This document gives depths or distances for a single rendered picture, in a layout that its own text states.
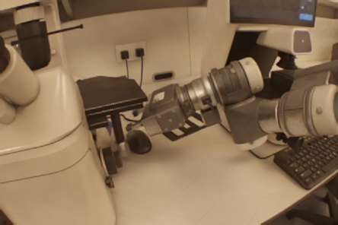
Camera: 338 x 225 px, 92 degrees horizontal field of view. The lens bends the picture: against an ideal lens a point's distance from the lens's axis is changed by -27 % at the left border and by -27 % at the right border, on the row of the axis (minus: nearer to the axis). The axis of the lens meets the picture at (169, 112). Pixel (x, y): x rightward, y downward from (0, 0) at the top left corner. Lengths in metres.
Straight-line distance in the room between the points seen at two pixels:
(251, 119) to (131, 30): 0.75
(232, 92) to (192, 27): 0.72
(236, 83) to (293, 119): 0.15
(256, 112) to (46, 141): 0.36
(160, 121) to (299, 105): 0.26
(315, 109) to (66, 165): 0.35
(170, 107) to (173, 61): 0.70
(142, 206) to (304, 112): 0.35
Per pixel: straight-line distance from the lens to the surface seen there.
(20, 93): 0.26
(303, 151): 0.60
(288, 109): 0.36
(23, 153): 0.29
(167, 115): 0.42
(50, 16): 0.62
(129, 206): 0.46
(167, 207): 0.45
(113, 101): 0.39
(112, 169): 0.48
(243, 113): 0.43
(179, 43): 1.10
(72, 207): 0.34
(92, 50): 1.02
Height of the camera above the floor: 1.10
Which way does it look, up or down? 27 degrees down
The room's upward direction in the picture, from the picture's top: 4 degrees counter-clockwise
